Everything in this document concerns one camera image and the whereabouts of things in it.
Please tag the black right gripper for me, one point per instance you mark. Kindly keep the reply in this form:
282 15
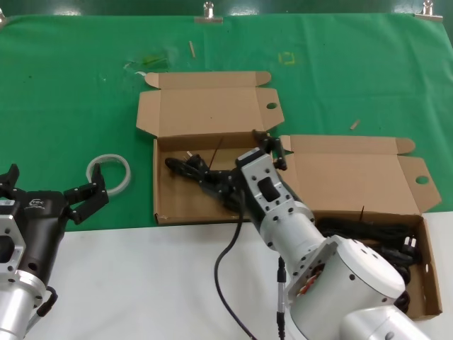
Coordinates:
289 190

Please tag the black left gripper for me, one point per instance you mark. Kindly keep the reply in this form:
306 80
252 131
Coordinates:
39 226

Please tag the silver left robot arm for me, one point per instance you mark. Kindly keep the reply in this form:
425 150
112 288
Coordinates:
14 308

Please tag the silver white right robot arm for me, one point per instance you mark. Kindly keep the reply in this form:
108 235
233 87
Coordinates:
354 276

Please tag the open brown cardboard box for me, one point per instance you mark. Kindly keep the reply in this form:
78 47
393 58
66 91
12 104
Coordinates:
354 170
212 106

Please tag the clear tape roll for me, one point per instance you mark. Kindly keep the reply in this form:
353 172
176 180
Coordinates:
106 157

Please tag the green table cloth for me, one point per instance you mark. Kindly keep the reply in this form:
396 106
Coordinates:
70 88

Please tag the small wooden stick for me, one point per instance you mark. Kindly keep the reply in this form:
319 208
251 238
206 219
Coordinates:
355 124
192 49

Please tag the small white tape scrap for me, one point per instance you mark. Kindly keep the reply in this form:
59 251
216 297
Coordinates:
140 73

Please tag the metal binder clip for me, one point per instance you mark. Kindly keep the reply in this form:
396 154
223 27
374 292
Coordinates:
209 19
429 17

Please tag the silver right camera bracket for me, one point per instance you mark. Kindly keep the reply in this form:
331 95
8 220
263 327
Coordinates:
269 191

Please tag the silver camera bracket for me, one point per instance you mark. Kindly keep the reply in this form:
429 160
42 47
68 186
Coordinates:
269 191
8 230

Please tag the silver left camera bracket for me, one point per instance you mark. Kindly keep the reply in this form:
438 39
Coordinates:
8 230

